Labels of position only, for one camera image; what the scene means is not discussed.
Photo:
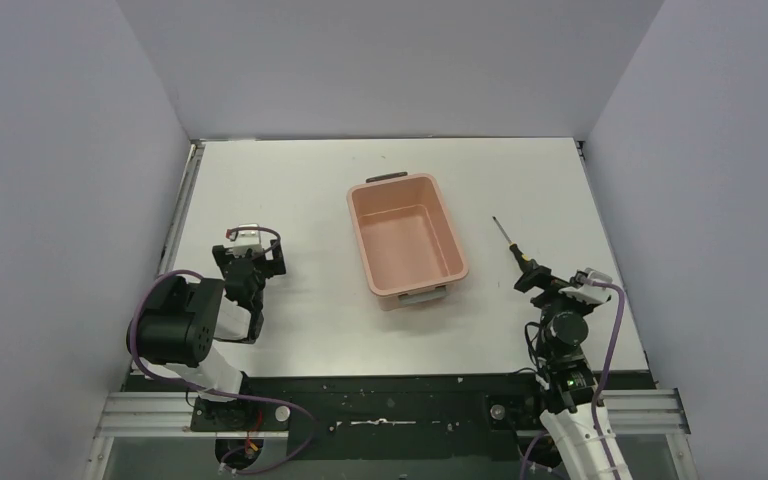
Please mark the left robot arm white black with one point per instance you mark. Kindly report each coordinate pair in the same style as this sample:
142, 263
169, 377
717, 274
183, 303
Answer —
184, 315

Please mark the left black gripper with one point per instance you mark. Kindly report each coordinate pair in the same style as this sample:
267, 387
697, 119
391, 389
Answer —
249, 261

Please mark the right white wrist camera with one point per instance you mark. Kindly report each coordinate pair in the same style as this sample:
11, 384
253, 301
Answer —
589, 287

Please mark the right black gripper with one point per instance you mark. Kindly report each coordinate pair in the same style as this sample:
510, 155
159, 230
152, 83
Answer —
540, 277

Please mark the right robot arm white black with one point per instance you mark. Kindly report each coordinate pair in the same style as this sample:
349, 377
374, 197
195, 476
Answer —
573, 411

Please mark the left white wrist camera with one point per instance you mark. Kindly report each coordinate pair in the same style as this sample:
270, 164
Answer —
244, 239

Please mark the left side aluminium rail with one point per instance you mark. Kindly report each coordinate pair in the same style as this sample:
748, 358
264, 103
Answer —
183, 199

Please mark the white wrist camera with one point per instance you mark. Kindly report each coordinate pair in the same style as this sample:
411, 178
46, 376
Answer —
244, 239
589, 287

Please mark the black yellow screwdriver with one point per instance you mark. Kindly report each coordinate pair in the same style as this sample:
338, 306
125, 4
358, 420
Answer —
511, 246

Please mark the pink plastic bin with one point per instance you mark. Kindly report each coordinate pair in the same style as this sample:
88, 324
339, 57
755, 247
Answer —
407, 241

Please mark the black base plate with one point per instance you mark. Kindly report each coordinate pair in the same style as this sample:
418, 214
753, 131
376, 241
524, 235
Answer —
360, 418

